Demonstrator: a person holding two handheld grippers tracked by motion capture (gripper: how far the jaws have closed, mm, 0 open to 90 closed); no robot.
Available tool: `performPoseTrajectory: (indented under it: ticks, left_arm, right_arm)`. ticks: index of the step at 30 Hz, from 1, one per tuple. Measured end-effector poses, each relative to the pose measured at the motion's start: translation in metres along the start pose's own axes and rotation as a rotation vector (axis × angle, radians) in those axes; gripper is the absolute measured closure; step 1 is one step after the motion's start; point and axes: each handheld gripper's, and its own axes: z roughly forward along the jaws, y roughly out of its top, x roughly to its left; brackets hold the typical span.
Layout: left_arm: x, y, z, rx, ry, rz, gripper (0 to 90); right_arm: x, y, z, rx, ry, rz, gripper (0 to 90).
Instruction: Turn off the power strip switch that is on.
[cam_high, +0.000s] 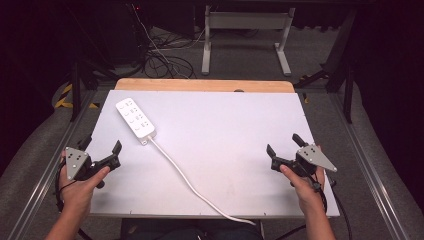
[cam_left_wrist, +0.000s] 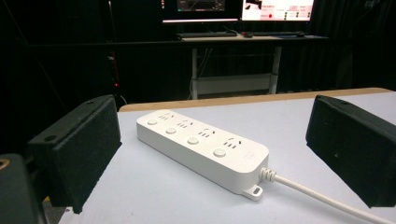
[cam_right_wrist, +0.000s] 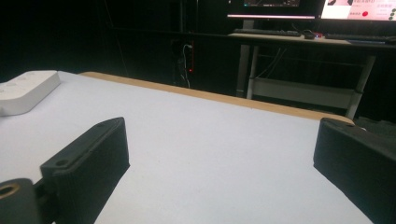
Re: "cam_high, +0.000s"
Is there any black metal stand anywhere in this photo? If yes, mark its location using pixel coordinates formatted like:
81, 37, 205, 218
68, 58, 111, 123
293, 8, 356, 125

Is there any tangle of black floor cables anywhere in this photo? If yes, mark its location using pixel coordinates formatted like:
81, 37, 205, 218
141, 26, 198, 80

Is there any white power strip cable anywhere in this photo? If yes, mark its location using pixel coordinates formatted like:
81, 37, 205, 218
148, 136, 257, 227

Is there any white metal desk frame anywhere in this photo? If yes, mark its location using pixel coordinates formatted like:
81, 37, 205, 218
201, 4, 297, 77

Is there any wooden table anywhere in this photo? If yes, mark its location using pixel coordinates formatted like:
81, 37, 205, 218
114, 78, 296, 94

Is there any dark equipment cabinet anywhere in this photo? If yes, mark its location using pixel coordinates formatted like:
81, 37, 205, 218
106, 2, 153, 66

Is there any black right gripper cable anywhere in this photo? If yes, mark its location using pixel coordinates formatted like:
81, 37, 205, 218
273, 171, 353, 240

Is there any person's left hand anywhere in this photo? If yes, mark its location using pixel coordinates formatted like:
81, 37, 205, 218
59, 149, 111, 214

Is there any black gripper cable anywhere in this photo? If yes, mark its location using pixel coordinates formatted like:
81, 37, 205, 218
54, 159, 94, 240
273, 171, 353, 240

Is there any white board table cover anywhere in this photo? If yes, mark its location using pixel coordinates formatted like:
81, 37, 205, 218
87, 89, 341, 219

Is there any thin white floor cable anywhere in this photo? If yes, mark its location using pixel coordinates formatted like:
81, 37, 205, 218
130, 2, 206, 80

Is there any aluminium rail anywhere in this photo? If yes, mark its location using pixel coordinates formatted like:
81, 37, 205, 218
6, 89, 101, 240
328, 92, 412, 240

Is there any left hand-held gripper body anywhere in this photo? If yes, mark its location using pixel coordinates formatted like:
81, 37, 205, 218
65, 146, 122, 190

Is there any person's right hand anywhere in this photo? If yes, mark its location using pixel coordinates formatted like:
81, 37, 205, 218
279, 164, 327, 214

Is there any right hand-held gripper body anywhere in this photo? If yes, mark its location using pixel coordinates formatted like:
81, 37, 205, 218
271, 143, 338, 178

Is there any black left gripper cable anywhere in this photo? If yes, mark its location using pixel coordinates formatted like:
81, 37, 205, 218
54, 159, 94, 240

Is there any white power strip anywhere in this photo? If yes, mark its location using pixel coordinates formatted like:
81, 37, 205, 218
115, 97, 158, 147

